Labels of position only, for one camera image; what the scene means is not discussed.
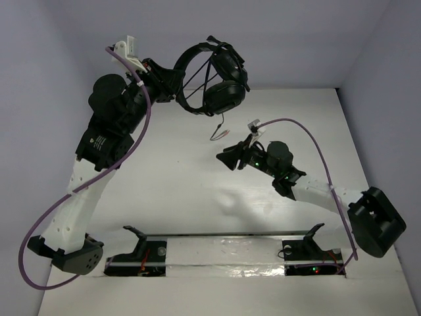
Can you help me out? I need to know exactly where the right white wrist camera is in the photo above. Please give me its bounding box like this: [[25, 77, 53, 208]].
[[247, 119, 266, 145]]

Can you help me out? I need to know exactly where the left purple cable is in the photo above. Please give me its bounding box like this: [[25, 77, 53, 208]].
[[18, 46, 153, 290]]

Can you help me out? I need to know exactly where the silver foil covered panel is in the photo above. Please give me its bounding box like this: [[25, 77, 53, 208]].
[[165, 237, 285, 278]]

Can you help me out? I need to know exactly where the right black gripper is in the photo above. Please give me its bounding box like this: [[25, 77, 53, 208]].
[[216, 134, 278, 178]]

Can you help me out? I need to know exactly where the thin black headphone cable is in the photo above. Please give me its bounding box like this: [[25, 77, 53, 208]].
[[184, 42, 247, 142]]

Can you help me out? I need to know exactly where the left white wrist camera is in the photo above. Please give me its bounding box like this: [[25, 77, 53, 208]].
[[110, 35, 147, 73]]

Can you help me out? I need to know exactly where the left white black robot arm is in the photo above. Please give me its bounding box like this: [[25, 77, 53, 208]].
[[24, 59, 186, 276]]

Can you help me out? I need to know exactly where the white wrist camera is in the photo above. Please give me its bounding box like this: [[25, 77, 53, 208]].
[[247, 119, 266, 145], [110, 35, 147, 73]]

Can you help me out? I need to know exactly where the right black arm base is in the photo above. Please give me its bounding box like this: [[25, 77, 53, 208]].
[[277, 223, 345, 277]]

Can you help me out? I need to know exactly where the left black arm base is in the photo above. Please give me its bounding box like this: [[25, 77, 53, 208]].
[[104, 225, 167, 277]]

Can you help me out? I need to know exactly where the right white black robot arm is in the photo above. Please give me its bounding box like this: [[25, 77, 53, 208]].
[[216, 141, 407, 258]]

